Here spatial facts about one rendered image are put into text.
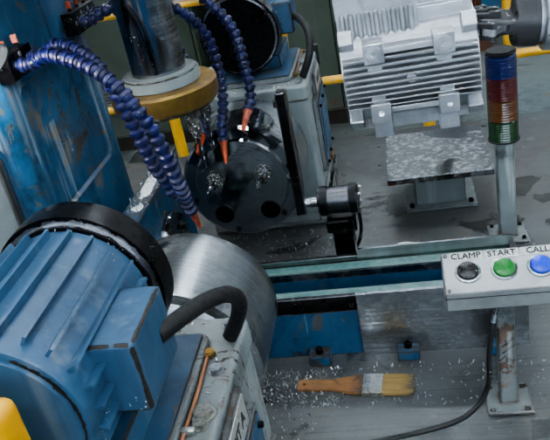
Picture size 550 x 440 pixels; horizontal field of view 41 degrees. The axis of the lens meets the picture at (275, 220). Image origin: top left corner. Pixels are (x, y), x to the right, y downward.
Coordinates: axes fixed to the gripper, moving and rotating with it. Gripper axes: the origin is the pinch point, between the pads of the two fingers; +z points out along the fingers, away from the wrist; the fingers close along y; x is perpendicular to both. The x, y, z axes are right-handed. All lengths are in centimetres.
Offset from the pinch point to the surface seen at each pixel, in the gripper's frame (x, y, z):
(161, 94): 7.5, 6.5, 37.3
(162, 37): -0.7, 3.2, 36.8
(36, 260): 5, 59, 35
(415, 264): 45.1, -3.2, -3.2
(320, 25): 78, -317, 36
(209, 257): 24.8, 27.4, 27.6
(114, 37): 79, -317, 163
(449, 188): 51, -47, -13
